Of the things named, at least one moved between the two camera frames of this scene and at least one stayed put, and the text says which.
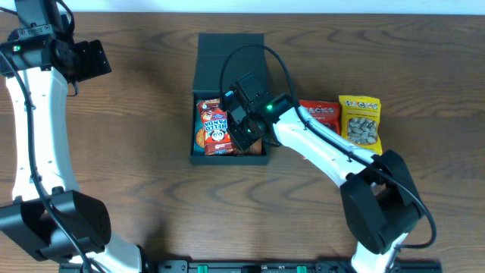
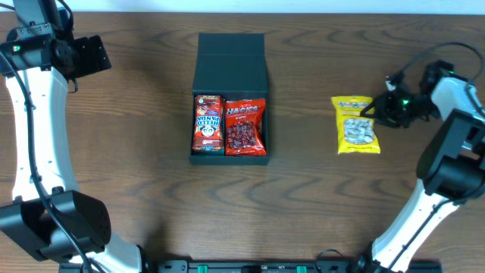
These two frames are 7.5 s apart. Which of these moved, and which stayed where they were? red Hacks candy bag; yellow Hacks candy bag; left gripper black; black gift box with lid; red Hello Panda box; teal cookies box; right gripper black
Moved: teal cookies box; right gripper black; red Hacks candy bag
Stayed: red Hello Panda box; yellow Hacks candy bag; black gift box with lid; left gripper black
